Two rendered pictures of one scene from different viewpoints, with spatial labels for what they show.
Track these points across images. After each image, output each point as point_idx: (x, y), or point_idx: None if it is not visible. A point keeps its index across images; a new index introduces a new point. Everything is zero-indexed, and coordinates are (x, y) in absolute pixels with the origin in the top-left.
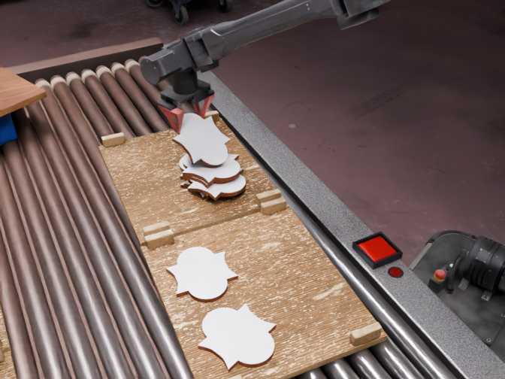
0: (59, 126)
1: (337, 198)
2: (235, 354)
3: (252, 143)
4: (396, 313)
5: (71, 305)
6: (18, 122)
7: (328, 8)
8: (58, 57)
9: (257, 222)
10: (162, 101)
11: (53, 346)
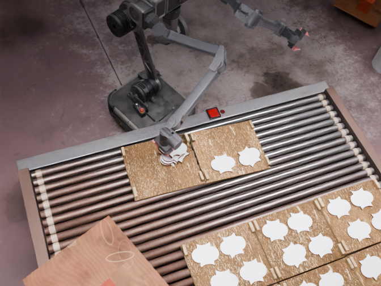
0: None
1: None
2: (256, 157)
3: (140, 139)
4: (239, 116)
5: (229, 206)
6: None
7: (217, 76)
8: (30, 227)
9: (197, 144)
10: (166, 152)
11: (246, 210)
